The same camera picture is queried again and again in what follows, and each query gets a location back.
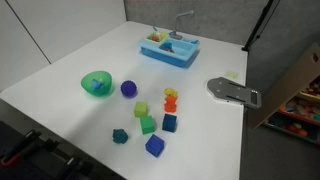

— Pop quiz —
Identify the blue toy sink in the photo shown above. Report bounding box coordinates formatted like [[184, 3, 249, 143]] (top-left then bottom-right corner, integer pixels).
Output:
[[138, 30, 201, 69]]

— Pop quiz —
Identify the orange bear toy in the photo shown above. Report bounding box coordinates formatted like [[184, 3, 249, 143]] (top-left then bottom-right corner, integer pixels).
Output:
[[163, 95, 178, 114]]

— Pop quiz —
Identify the wooden toy shelf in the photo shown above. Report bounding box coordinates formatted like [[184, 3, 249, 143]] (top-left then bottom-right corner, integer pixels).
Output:
[[252, 42, 320, 145]]

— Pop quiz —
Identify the small blue toy figure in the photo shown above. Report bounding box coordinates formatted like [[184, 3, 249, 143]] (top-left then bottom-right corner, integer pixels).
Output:
[[91, 78, 105, 91]]

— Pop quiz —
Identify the dark blue cube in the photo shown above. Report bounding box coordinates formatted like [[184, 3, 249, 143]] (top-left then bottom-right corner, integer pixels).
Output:
[[161, 113, 178, 133]]

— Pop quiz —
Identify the bright blue cube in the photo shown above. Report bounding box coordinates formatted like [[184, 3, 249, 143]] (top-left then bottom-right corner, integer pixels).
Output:
[[144, 133, 166, 158]]

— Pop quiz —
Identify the blue and orange toy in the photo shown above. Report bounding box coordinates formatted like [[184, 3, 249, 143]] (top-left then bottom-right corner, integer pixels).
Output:
[[161, 41, 176, 54]]

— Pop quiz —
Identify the black clamp with red handle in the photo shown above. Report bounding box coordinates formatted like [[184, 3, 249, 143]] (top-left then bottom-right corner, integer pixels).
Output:
[[0, 129, 43, 168]]

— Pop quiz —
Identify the purple spiky ball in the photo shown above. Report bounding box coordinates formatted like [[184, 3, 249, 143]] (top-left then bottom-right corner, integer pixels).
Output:
[[120, 80, 138, 98]]

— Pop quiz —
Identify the green plastic bowl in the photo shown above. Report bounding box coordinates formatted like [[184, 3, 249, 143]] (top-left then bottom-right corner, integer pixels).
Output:
[[80, 70, 113, 98]]

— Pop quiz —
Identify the black tripod stand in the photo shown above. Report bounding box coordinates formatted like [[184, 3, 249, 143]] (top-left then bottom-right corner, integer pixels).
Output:
[[241, 0, 281, 53]]

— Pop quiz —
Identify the lime green cube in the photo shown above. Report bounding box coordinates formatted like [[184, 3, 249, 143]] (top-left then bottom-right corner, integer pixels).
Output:
[[133, 101, 149, 118]]

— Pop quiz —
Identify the yellow rubber duck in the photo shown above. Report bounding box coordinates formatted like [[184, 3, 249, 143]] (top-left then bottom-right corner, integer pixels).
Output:
[[163, 87, 179, 99]]

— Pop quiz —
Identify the yellow-green sink basket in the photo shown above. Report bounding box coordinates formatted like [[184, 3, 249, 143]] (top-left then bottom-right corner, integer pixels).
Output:
[[145, 30, 170, 44]]

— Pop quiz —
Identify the grey metal mounting plate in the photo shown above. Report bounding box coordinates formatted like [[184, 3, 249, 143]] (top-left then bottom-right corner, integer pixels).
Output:
[[206, 76, 263, 110]]

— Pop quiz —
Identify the grey toy faucet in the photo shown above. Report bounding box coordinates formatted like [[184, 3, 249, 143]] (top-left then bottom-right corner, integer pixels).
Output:
[[169, 10, 195, 40]]

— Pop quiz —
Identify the teal toy figure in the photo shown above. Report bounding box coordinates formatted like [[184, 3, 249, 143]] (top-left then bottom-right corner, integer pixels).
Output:
[[112, 128, 129, 145]]

